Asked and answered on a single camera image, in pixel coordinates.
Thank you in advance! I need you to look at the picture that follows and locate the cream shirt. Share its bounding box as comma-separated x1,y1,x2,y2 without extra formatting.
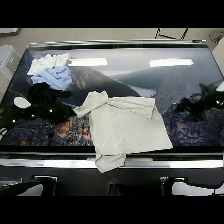
72,90,174,174

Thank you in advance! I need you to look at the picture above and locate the light blue garment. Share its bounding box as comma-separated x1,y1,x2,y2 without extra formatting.
30,65,73,92

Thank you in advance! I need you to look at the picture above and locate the black garment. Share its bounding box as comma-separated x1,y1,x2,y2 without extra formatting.
27,82,73,118

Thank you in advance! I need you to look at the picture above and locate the white garment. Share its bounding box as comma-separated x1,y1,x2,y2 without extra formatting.
27,52,72,77

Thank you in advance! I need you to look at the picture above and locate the silver frame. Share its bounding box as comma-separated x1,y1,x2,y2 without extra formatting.
0,39,224,197

